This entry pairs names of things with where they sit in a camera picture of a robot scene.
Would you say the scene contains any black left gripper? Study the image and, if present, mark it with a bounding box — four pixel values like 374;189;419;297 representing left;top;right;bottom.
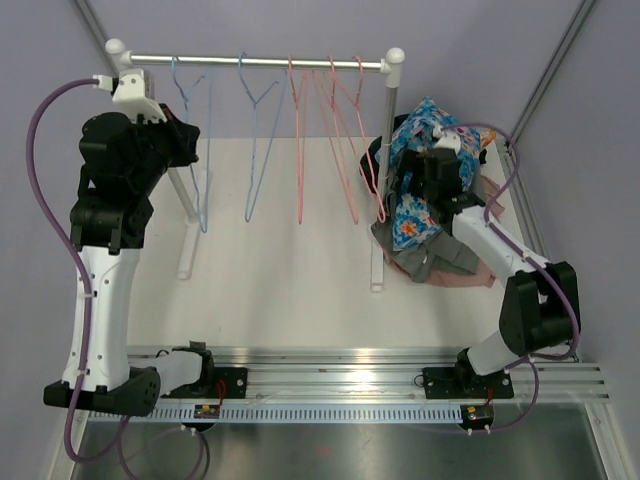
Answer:
128;102;199;194

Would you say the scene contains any blue floral garment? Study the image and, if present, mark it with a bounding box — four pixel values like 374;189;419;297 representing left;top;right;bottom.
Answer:
371;96;481;252

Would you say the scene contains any blue wire hanger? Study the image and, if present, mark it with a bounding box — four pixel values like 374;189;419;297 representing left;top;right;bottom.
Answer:
170;56;213;234
238;52;287;223

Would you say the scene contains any orange floral skirt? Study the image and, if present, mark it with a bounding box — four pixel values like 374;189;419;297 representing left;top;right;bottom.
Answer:
480;129;498;149

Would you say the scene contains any pink wire hanger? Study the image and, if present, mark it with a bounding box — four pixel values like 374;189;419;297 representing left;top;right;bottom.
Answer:
329;54;389;224

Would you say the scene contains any dark green plaid skirt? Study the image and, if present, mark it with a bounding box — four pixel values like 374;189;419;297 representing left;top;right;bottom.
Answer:
360;136;382;193

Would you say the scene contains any grey skirt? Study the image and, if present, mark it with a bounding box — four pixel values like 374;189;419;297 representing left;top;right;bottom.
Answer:
369;219;484;284

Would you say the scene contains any pink pleated skirt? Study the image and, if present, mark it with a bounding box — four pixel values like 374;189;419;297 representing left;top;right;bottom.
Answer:
384;174;505;290

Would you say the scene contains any pink hanger of floral skirt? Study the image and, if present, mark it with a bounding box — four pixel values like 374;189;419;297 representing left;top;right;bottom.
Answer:
312;70;360;225

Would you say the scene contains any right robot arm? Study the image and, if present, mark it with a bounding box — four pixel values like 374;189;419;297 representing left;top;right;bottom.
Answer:
396;147;581;400

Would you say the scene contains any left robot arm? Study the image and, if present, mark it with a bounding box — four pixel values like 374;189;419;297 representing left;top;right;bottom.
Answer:
43;104;217;417

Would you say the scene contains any silver clothes rack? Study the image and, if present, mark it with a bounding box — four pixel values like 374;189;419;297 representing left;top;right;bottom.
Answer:
105;38;405;280

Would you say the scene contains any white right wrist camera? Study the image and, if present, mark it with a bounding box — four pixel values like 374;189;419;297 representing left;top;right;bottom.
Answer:
432;124;462;153

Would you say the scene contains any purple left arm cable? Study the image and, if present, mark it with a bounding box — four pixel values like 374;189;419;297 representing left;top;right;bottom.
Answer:
25;77;209;479

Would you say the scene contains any aluminium frame post left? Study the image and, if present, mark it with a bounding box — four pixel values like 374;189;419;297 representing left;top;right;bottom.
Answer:
70;0;113;67

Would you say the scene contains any aluminium frame post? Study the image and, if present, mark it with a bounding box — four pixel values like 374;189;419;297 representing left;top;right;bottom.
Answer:
70;0;113;67
503;0;601;151

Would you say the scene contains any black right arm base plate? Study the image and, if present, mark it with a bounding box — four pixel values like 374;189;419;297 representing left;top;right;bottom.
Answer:
422;366;514;400

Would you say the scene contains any aluminium frame post right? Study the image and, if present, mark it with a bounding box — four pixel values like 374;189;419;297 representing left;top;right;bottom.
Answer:
503;0;601;151

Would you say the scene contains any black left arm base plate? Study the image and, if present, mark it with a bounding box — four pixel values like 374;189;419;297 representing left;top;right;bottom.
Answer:
165;367;248;400

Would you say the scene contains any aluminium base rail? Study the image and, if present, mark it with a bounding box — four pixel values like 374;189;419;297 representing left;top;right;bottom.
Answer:
124;347;611;404

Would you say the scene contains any white slotted cable duct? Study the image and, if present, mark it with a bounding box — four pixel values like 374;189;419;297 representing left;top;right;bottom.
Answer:
89;404;464;424

